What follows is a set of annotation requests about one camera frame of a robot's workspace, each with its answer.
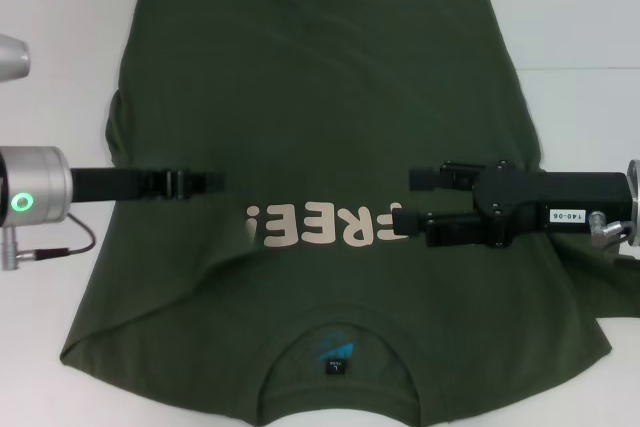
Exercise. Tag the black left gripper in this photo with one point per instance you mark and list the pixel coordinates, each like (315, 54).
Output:
(110, 183)

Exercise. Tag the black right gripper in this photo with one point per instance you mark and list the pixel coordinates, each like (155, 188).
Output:
(575, 202)

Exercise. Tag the dark green FREE! t-shirt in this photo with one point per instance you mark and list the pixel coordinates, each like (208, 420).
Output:
(320, 97)

